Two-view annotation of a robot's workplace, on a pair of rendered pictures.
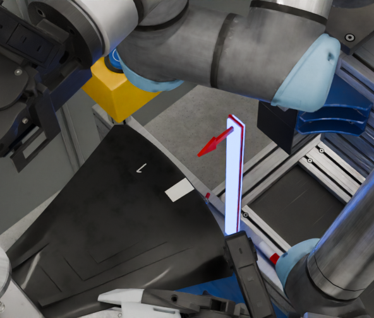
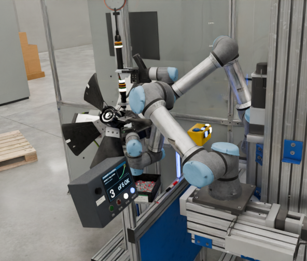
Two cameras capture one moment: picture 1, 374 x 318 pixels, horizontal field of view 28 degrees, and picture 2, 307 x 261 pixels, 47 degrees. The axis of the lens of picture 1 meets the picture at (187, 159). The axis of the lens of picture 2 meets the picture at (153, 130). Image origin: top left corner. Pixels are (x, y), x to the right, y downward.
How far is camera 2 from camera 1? 181 cm
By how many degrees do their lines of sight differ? 62
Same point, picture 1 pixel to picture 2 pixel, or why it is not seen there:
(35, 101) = (136, 73)
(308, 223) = not seen: outside the picture
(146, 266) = (140, 127)
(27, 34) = (139, 64)
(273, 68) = not seen: hidden behind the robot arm
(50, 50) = (142, 70)
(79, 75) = (147, 80)
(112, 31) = (150, 73)
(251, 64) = not seen: hidden behind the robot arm
